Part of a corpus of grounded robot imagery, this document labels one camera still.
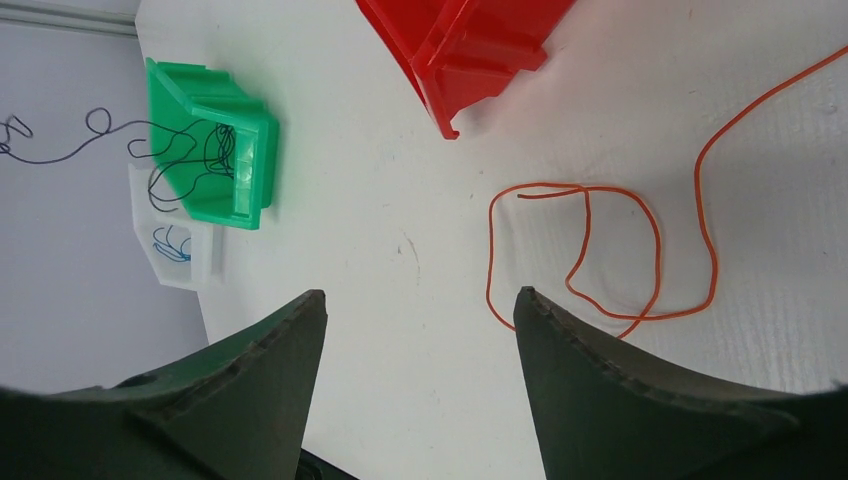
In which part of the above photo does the orange wire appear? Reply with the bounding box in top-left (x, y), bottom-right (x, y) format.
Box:
top-left (486, 44), bottom-right (848, 340)

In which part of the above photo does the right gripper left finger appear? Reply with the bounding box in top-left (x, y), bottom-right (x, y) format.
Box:
top-left (1, 290), bottom-right (328, 479)

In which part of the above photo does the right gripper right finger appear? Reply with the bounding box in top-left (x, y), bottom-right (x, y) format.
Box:
top-left (513, 287), bottom-right (847, 479)

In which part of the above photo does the clear plastic bin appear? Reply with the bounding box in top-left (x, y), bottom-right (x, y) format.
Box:
top-left (128, 165), bottom-right (223, 292)

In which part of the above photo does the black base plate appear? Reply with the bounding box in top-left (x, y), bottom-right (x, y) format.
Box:
top-left (294, 449), bottom-right (357, 480)

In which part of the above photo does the green plastic bin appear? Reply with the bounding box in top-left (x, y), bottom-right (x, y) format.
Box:
top-left (146, 59), bottom-right (281, 230)

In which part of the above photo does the red plastic bin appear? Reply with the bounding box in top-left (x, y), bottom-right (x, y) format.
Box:
top-left (356, 0), bottom-right (575, 140)

